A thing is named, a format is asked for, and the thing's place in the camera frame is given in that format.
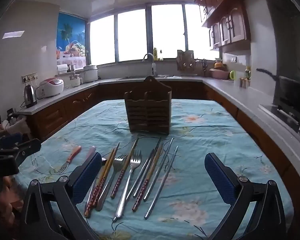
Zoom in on person's left hand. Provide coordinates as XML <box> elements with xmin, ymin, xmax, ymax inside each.
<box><xmin>0</xmin><ymin>175</ymin><xmax>16</xmax><ymax>230</ymax></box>

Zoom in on pink basin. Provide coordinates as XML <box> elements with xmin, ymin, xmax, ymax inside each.
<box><xmin>209</xmin><ymin>69</ymin><xmax>229</xmax><ymax>79</ymax></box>

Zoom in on wooden chopstick red patterned end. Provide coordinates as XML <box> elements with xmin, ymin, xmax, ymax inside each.
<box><xmin>132</xmin><ymin>146</ymin><xmax>164</xmax><ymax>212</ymax></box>
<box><xmin>89</xmin><ymin>142</ymin><xmax>120</xmax><ymax>212</ymax></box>
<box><xmin>84</xmin><ymin>148</ymin><xmax>115</xmax><ymax>218</ymax></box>
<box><xmin>111</xmin><ymin>137</ymin><xmax>139</xmax><ymax>199</ymax></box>

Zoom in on wooden base cabinets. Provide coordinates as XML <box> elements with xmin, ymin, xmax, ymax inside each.
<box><xmin>27</xmin><ymin>80</ymin><xmax>300</xmax><ymax>205</ymax></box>

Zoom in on white plastic bag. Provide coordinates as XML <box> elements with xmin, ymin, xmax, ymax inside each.
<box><xmin>4</xmin><ymin>116</ymin><xmax>32</xmax><ymax>140</ymax></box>

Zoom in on wooden utensil holder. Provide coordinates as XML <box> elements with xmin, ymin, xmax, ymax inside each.
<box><xmin>124</xmin><ymin>76</ymin><xmax>172</xmax><ymax>135</ymax></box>

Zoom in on steel electric kettle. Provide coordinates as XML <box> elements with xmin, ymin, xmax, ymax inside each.
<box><xmin>23</xmin><ymin>84</ymin><xmax>38</xmax><ymax>108</ymax></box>

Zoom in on cluster of condiment bottles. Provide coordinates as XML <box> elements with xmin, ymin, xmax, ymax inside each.
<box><xmin>239</xmin><ymin>66</ymin><xmax>252</xmax><ymax>88</ymax></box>

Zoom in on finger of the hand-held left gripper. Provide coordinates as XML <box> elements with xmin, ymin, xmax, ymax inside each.
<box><xmin>0</xmin><ymin>139</ymin><xmax>42</xmax><ymax>164</ymax></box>
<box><xmin>0</xmin><ymin>133</ymin><xmax>24</xmax><ymax>148</ymax></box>

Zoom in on kitchen window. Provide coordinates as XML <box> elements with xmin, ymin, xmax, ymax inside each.
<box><xmin>86</xmin><ymin>3</ymin><xmax>220</xmax><ymax>67</ymax></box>

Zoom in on small steel fork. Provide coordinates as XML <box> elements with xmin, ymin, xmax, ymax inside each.
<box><xmin>95</xmin><ymin>154</ymin><xmax>128</xmax><ymax>212</ymax></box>

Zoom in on grey kitchen countertop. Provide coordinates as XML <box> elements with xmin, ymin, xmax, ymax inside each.
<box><xmin>16</xmin><ymin>74</ymin><xmax>300</xmax><ymax>188</ymax></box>

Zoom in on large steel fork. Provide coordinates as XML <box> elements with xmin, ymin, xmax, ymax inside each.
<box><xmin>112</xmin><ymin>149</ymin><xmax>143</xmax><ymax>222</ymax></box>

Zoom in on wooden wall cabinets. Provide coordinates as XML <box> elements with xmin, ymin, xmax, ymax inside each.
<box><xmin>194</xmin><ymin>0</ymin><xmax>252</xmax><ymax>53</ymax></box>

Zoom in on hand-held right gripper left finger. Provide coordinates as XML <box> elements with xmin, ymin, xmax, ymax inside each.
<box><xmin>21</xmin><ymin>152</ymin><xmax>103</xmax><ymax>240</ymax></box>

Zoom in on black wok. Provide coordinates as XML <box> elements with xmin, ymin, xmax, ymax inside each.
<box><xmin>256</xmin><ymin>67</ymin><xmax>300</xmax><ymax>110</ymax></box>

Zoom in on white cooking pot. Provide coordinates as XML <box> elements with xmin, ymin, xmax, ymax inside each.
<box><xmin>83</xmin><ymin>65</ymin><xmax>99</xmax><ymax>83</ymax></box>

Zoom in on tropical fruit wall poster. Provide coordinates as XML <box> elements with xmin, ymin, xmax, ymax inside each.
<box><xmin>56</xmin><ymin>12</ymin><xmax>87</xmax><ymax>67</ymax></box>

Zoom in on floral teal tablecloth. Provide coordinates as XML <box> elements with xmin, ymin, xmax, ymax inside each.
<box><xmin>14</xmin><ymin>99</ymin><xmax>294</xmax><ymax>240</ymax></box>

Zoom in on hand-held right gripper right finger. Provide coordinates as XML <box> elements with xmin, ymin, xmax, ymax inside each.
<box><xmin>204</xmin><ymin>152</ymin><xmax>287</xmax><ymax>240</ymax></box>

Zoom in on chrome faucet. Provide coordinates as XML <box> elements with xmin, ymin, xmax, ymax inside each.
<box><xmin>142</xmin><ymin>53</ymin><xmax>157</xmax><ymax>77</ymax></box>

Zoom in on steel sink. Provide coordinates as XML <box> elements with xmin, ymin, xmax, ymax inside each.
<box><xmin>116</xmin><ymin>75</ymin><xmax>170</xmax><ymax>80</ymax></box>

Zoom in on dish rack with cutting boards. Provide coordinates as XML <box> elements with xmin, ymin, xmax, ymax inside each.
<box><xmin>176</xmin><ymin>50</ymin><xmax>200</xmax><ymax>74</ymax></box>

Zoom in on red and white rice cooker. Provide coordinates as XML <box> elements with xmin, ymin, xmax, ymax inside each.
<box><xmin>39</xmin><ymin>78</ymin><xmax>65</xmax><ymax>98</ymax></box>

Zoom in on black stove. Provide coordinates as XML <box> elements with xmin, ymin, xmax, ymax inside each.
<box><xmin>257</xmin><ymin>104</ymin><xmax>300</xmax><ymax>140</ymax></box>

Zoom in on long wall socket strip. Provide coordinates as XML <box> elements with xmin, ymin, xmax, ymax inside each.
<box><xmin>22</xmin><ymin>72</ymin><xmax>38</xmax><ymax>83</ymax></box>

